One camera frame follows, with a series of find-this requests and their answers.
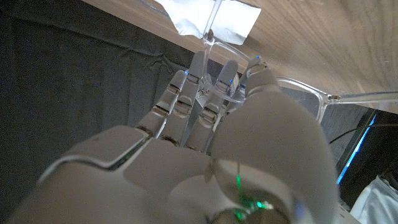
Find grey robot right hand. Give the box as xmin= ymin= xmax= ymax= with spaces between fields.
xmin=6 ymin=51 xmax=343 ymax=224

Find white tissue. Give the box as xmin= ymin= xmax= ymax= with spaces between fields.
xmin=154 ymin=0 xmax=262 ymax=46

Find clear frame glasses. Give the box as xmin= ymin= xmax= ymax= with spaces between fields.
xmin=201 ymin=0 xmax=398 ymax=124

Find black backdrop curtain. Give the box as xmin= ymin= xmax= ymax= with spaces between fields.
xmin=0 ymin=0 xmax=371 ymax=224

